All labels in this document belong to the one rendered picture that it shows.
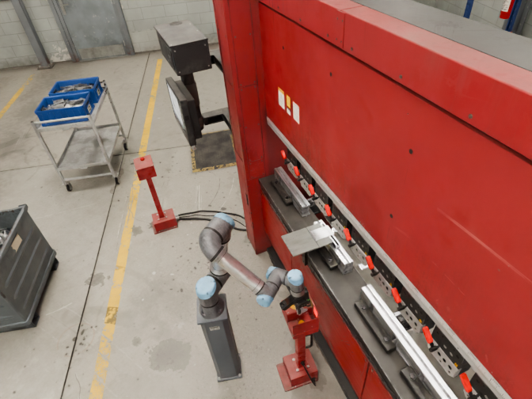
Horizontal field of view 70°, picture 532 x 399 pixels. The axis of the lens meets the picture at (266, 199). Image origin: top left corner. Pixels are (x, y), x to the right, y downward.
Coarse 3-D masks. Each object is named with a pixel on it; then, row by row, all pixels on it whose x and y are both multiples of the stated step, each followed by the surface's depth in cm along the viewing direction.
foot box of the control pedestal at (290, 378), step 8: (288, 360) 264; (312, 360) 262; (280, 368) 271; (288, 368) 259; (312, 368) 258; (280, 376) 267; (288, 376) 264; (296, 376) 255; (304, 376) 256; (312, 376) 259; (288, 384) 262; (296, 384) 260; (304, 384) 261
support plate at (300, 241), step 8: (296, 232) 235; (304, 232) 234; (288, 240) 230; (296, 240) 230; (304, 240) 229; (312, 240) 229; (320, 240) 228; (328, 240) 228; (288, 248) 225; (296, 248) 225; (304, 248) 225; (312, 248) 224
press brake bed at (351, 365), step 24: (264, 192) 295; (264, 216) 319; (288, 264) 292; (288, 288) 319; (312, 288) 250; (336, 312) 217; (336, 336) 231; (336, 360) 268; (360, 360) 204; (360, 384) 216; (384, 384) 183
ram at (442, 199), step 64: (320, 64) 171; (320, 128) 191; (384, 128) 139; (448, 128) 110; (384, 192) 152; (448, 192) 118; (512, 192) 96; (448, 256) 127; (512, 256) 102; (448, 320) 137; (512, 320) 109; (512, 384) 116
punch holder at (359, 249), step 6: (354, 228) 188; (354, 234) 190; (360, 234) 184; (354, 240) 192; (360, 240) 185; (354, 246) 194; (360, 246) 187; (366, 246) 182; (354, 252) 196; (360, 252) 188; (366, 252) 183; (372, 252) 182; (360, 258) 191; (372, 258) 187; (366, 264) 187
